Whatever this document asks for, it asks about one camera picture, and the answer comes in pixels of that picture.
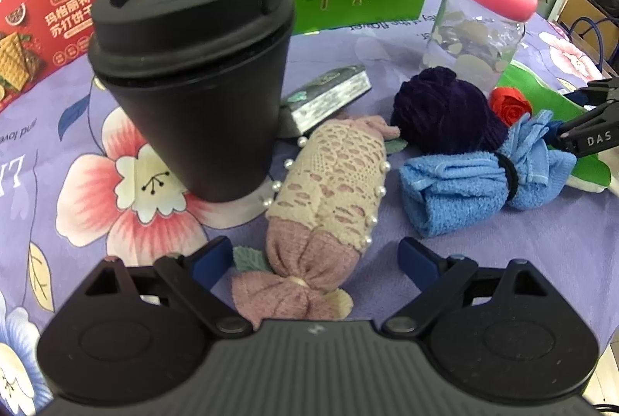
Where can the blue towel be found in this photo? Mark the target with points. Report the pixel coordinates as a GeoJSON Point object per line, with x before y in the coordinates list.
{"type": "Point", "coordinates": [449, 189]}

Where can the dark purple velvet scrunchie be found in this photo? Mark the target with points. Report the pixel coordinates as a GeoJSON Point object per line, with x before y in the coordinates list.
{"type": "Point", "coordinates": [445, 111]}

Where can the purple floral blanket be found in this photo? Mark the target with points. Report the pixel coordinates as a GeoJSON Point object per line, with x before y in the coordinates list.
{"type": "Point", "coordinates": [338, 48]}

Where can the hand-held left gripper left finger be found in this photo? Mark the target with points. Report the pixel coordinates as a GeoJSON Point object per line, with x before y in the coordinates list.
{"type": "Point", "coordinates": [213, 254]}

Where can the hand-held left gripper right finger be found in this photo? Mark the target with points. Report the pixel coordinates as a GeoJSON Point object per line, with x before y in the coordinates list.
{"type": "Point", "coordinates": [418, 256]}

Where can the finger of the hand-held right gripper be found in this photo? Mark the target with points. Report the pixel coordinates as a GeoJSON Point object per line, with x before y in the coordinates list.
{"type": "Point", "coordinates": [597, 92]}
{"type": "Point", "coordinates": [590, 131]}

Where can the red cracker box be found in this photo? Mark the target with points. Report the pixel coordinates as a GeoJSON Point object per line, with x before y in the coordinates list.
{"type": "Point", "coordinates": [38, 34]}

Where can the clear jar with pink lid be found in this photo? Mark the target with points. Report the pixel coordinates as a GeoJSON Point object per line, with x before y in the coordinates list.
{"type": "Point", "coordinates": [483, 34]}

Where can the red fabric rose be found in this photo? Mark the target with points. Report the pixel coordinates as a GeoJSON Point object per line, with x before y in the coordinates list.
{"type": "Point", "coordinates": [510, 104]}

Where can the small shiny notebook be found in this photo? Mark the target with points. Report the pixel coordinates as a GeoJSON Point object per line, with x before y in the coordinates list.
{"type": "Point", "coordinates": [329, 99]}

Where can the black lidded cup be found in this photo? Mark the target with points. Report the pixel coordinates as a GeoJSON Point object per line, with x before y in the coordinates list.
{"type": "Point", "coordinates": [193, 97]}

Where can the green leaf-shaped mat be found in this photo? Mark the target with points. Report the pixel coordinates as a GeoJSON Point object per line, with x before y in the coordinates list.
{"type": "Point", "coordinates": [541, 87]}

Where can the pink lace towel roll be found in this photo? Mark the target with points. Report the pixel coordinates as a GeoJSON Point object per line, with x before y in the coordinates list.
{"type": "Point", "coordinates": [329, 184]}

